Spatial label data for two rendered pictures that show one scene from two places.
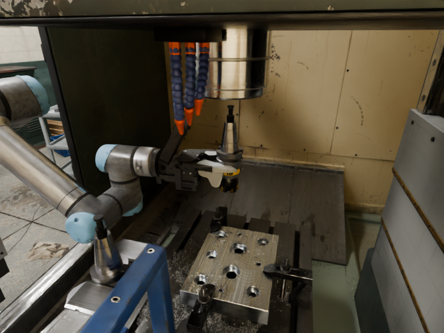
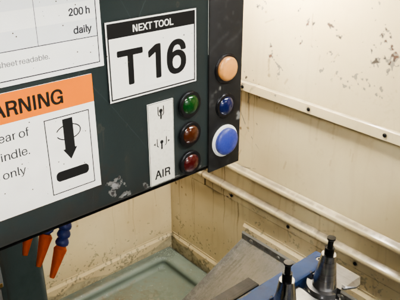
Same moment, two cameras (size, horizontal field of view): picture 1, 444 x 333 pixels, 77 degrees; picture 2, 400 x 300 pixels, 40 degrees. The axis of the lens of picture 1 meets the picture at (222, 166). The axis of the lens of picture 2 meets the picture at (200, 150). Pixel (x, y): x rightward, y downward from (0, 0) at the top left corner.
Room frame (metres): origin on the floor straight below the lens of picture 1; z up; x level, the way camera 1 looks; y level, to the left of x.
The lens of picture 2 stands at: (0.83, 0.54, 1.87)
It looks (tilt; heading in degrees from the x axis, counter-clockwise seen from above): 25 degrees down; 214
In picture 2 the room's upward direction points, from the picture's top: straight up
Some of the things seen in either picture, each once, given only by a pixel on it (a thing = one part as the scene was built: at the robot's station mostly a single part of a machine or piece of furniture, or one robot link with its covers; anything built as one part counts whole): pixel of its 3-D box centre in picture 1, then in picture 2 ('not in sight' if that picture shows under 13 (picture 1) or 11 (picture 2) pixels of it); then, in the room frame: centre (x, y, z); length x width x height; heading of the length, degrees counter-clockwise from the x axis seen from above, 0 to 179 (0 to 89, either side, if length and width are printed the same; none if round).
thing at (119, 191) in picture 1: (123, 195); not in sight; (0.64, 0.27, 1.19); 0.11 x 0.08 x 0.11; 162
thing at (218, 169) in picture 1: (216, 176); not in sight; (0.57, 0.01, 1.29); 0.09 x 0.03 x 0.06; 64
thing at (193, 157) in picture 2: not in sight; (190, 162); (0.42, 0.25, 1.62); 0.02 x 0.01 x 0.02; 165
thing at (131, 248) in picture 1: (128, 250); not in sight; (0.41, 0.18, 1.21); 0.07 x 0.05 x 0.01; 75
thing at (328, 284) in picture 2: not in sight; (326, 268); (0.04, 0.28, 1.26); 0.04 x 0.04 x 0.07
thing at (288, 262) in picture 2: not in sight; (287, 271); (0.15, 0.25, 1.31); 0.02 x 0.02 x 0.03
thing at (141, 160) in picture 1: (148, 162); not in sight; (0.64, 0.19, 1.29); 0.08 x 0.05 x 0.08; 167
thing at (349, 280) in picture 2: not in sight; (341, 277); (-0.01, 0.30, 1.21); 0.07 x 0.05 x 0.01; 75
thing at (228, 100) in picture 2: not in sight; (225, 105); (0.37, 0.26, 1.67); 0.02 x 0.01 x 0.02; 165
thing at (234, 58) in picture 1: (230, 62); not in sight; (0.60, -0.02, 1.54); 0.16 x 0.16 x 0.12
